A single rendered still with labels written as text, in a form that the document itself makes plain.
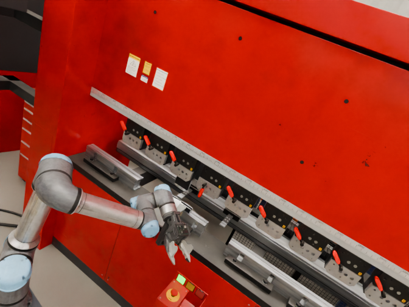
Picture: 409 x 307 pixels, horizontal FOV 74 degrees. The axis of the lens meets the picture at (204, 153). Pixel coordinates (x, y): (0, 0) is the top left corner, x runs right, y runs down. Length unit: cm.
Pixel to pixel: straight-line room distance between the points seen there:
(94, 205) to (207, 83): 83
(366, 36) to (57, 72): 162
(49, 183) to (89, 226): 122
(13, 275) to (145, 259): 90
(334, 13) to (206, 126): 77
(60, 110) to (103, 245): 99
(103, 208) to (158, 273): 98
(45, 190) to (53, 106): 103
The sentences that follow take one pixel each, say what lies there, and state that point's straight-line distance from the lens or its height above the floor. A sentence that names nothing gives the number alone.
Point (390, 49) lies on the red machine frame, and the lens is 133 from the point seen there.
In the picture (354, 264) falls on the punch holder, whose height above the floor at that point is 130.
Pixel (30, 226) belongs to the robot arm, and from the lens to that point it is 129.
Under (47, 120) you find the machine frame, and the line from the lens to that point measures 207.
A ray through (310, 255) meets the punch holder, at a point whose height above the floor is 121.
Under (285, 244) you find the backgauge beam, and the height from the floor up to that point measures 98.
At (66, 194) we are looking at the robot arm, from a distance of 103.
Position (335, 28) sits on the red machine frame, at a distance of 133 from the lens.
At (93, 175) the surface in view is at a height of 87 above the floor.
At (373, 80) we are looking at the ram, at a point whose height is 206.
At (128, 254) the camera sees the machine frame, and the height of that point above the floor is 49.
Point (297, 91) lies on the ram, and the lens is 135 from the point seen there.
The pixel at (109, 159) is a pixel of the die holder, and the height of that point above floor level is 97.
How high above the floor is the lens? 202
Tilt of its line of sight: 24 degrees down
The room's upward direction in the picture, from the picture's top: 22 degrees clockwise
